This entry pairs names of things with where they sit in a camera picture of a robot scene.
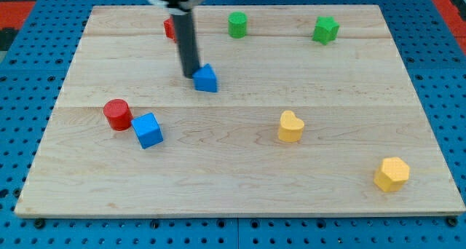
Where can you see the red cylinder block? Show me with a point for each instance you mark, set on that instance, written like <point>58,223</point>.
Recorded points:
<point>118,114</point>

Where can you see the green cylinder block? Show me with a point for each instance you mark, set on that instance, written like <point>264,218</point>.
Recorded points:
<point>237,24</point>

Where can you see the red block behind rod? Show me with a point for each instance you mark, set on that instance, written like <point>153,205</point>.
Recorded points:
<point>169,29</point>

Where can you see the blue triangle block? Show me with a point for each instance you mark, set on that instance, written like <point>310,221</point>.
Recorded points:
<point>205,79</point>

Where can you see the yellow heart block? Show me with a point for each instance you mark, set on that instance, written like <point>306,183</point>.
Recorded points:
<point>291,127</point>

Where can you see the yellow hexagon block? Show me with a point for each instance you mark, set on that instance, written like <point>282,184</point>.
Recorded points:
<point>392,174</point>

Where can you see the blue cube block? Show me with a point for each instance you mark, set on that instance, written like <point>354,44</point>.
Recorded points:
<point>147,130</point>

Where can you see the green star block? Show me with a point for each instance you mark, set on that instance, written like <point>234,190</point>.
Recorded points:
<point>326,29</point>

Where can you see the light wooden board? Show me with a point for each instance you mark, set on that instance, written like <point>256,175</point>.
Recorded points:
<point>221,156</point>

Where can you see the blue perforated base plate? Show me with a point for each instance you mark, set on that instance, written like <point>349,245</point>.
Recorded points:
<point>35,67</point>

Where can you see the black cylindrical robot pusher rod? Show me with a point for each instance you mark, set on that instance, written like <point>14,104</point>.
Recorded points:
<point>185,34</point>

